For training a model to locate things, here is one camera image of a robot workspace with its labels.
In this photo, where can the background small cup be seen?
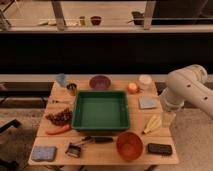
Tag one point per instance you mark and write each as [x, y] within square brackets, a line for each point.
[82, 20]

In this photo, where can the yellow banana toy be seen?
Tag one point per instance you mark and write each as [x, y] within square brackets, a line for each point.
[153, 124]

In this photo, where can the orange plastic bowl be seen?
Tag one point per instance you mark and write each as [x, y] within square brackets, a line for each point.
[129, 146]

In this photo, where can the blue sponge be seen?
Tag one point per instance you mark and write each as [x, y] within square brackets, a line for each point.
[43, 153]

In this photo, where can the blue grey cloth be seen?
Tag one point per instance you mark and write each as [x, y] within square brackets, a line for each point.
[147, 103]

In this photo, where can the black handled tool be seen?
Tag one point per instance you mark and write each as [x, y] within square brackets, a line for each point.
[98, 139]

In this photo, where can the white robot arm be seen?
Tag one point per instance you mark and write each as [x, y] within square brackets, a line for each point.
[186, 84]

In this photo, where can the blue plastic cup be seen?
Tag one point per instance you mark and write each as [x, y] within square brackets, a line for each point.
[61, 79]

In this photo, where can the small black brush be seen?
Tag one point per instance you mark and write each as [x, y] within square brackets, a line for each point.
[75, 150]

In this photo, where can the dark grape bunch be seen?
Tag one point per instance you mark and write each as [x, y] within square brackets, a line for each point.
[61, 118]

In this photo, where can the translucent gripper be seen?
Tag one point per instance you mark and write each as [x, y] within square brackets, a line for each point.
[167, 118]

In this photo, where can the orange fruit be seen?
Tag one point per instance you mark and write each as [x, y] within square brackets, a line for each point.
[133, 88]

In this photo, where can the white round container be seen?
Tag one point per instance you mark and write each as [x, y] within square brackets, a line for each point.
[144, 81]

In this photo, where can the orange carrot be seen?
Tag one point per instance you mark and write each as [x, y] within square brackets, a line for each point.
[60, 130]

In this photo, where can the background dark pot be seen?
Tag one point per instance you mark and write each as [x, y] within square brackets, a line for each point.
[138, 17]

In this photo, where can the green plastic bin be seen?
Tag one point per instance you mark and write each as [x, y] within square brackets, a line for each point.
[101, 111]

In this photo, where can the dark red background bowl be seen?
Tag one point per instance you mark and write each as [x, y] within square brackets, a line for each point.
[96, 20]

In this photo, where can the purple bowl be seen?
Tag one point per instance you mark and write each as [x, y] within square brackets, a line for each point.
[100, 82]

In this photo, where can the metal cup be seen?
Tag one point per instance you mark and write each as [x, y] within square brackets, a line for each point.
[72, 88]

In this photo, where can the wooden table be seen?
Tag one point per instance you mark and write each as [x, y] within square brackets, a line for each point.
[106, 154]

